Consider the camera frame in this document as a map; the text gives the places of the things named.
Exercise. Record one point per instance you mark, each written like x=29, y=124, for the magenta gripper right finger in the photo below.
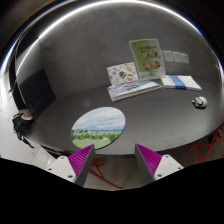
x=153, y=165

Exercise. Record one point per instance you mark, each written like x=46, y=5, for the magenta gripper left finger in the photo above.
x=75, y=167

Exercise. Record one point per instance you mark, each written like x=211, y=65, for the round landscape mouse pad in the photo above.
x=99, y=127

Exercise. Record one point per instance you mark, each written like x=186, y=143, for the white computer mouse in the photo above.
x=200, y=102

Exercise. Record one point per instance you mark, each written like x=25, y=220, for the white and blue book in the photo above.
x=180, y=82

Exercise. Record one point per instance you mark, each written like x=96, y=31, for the white sticker-covered tablet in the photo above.
x=122, y=73

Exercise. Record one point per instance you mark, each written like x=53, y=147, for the green food poster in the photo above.
x=148, y=58

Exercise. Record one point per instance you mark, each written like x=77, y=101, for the red chair frame under table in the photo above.
x=95, y=171

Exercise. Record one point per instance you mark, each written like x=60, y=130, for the red chair frame right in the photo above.
x=218, y=135

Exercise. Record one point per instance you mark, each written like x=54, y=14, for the white wall socket panel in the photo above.
x=171, y=56

